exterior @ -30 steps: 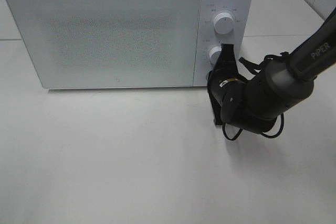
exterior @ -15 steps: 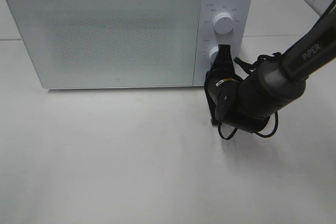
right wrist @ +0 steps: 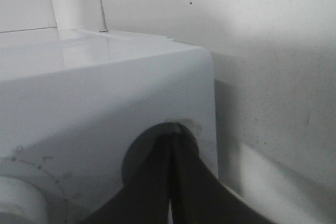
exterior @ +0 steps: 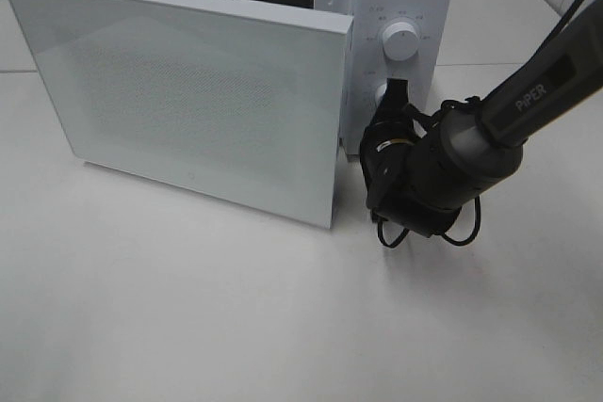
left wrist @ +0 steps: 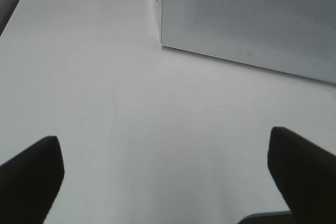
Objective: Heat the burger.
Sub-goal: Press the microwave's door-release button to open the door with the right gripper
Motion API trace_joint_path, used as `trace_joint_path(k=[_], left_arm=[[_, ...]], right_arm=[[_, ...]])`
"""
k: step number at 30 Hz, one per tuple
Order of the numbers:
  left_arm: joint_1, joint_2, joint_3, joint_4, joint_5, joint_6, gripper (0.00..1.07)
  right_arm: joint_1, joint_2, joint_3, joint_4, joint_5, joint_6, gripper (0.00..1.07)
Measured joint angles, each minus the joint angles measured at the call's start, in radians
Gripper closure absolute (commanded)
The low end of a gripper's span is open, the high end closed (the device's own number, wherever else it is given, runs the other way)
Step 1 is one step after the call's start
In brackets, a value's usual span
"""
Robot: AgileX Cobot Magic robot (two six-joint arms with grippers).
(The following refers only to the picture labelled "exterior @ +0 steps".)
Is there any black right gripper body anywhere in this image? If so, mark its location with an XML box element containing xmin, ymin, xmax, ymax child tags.
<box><xmin>360</xmin><ymin>105</ymin><xmax>422</xmax><ymax>209</ymax></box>

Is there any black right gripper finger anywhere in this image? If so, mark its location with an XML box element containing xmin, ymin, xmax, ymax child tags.
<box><xmin>377</xmin><ymin>78</ymin><xmax>409</xmax><ymax>115</ymax></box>

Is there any white timer knob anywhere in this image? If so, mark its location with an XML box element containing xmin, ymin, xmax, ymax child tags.
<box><xmin>374</xmin><ymin>83</ymin><xmax>387</xmax><ymax>107</ymax></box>

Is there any white microwave door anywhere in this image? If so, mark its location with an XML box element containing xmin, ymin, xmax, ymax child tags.
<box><xmin>9</xmin><ymin>0</ymin><xmax>352</xmax><ymax>228</ymax></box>

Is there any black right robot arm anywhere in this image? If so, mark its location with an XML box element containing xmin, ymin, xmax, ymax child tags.
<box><xmin>360</xmin><ymin>0</ymin><xmax>602</xmax><ymax>237</ymax></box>

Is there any white upper power knob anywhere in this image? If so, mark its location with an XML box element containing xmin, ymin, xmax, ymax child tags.
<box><xmin>382</xmin><ymin>20</ymin><xmax>419</xmax><ymax>61</ymax></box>

